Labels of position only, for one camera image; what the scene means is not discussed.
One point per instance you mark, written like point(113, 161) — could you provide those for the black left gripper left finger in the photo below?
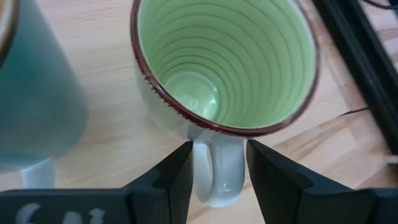
point(174, 186)

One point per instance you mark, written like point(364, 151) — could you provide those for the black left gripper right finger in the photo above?
point(286, 193)

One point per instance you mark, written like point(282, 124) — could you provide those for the teal ceramic mug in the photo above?
point(37, 93)

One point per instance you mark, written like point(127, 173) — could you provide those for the green ceramic mug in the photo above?
point(230, 56)

